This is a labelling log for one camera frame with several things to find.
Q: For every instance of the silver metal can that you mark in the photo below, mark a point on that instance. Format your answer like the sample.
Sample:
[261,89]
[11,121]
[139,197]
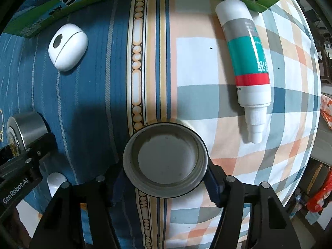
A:
[23,132]

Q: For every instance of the white rounded object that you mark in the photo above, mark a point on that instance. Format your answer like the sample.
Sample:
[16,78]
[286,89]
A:
[55,184]

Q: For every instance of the orange plastic bag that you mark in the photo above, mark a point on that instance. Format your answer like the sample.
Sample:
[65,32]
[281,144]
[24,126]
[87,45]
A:
[326,114]

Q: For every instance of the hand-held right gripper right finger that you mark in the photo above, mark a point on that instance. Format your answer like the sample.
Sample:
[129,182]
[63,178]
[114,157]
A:
[214,186]

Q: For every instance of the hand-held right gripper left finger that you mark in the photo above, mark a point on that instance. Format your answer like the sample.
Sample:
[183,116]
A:
[118,186]

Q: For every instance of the white oval device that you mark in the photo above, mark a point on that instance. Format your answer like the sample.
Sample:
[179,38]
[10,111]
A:
[67,47]

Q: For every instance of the patterned bed sheet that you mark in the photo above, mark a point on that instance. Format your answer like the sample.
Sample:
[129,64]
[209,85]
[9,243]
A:
[181,83]

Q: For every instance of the round metal lid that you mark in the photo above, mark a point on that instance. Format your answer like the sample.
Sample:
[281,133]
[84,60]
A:
[165,158]

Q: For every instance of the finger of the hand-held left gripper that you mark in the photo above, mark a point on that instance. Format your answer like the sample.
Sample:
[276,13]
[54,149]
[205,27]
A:
[39,147]

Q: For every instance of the white teal red tube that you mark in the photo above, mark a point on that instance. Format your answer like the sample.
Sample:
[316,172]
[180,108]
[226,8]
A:
[247,64]

